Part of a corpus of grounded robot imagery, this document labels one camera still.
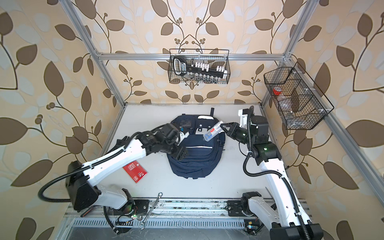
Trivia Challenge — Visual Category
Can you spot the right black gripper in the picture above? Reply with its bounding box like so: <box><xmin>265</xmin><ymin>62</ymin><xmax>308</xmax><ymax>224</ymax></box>
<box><xmin>220</xmin><ymin>122</ymin><xmax>255</xmax><ymax>146</ymax></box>

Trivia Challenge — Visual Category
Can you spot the navy blue student backpack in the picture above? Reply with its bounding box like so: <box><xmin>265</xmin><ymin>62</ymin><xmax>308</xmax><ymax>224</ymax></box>
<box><xmin>167</xmin><ymin>108</ymin><xmax>226</xmax><ymax>180</ymax></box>

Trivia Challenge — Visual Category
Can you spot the red booklet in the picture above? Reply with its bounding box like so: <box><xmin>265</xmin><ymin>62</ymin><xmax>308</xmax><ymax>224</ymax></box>
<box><xmin>123</xmin><ymin>161</ymin><xmax>148</xmax><ymax>184</ymax></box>

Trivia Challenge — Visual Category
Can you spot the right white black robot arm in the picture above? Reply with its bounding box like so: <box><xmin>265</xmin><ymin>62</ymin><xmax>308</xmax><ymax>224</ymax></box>
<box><xmin>221</xmin><ymin>106</ymin><xmax>324</xmax><ymax>240</ymax></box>

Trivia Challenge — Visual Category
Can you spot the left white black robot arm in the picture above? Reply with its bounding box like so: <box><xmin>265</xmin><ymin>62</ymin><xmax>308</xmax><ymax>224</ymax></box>
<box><xmin>38</xmin><ymin>124</ymin><xmax>190</xmax><ymax>212</ymax></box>

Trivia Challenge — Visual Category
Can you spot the red capped clear bottle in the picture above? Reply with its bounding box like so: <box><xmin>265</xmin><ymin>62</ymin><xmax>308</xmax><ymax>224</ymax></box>
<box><xmin>273</xmin><ymin>86</ymin><xmax>291</xmax><ymax>102</ymax></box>

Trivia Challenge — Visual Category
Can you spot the silver combination wrench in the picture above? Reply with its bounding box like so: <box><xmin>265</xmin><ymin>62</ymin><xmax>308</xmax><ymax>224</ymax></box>
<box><xmin>139</xmin><ymin>192</ymin><xmax>163</xmax><ymax>230</ymax></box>

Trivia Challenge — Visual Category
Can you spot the right wall wire basket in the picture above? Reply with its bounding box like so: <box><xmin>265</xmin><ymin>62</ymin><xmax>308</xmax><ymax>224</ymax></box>
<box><xmin>264</xmin><ymin>63</ymin><xmax>334</xmax><ymax>130</ymax></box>

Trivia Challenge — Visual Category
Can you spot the wall wire basket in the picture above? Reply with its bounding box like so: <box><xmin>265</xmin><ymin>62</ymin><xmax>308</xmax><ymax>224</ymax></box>
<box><xmin>264</xmin><ymin>63</ymin><xmax>334</xmax><ymax>130</ymax></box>
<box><xmin>168</xmin><ymin>48</ymin><xmax>231</xmax><ymax>85</ymax></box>

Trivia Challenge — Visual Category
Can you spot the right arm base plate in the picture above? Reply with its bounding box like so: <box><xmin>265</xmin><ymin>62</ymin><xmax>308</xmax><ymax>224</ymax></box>
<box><xmin>225</xmin><ymin>200</ymin><xmax>248</xmax><ymax>217</ymax></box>

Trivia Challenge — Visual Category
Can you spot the back wall wire basket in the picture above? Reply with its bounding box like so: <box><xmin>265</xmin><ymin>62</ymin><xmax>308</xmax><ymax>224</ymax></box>
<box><xmin>168</xmin><ymin>48</ymin><xmax>231</xmax><ymax>85</ymax></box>

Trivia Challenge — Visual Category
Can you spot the black socket set rail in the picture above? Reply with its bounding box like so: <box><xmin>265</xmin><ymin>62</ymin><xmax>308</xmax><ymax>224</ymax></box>
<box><xmin>170</xmin><ymin>55</ymin><xmax>230</xmax><ymax>79</ymax></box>

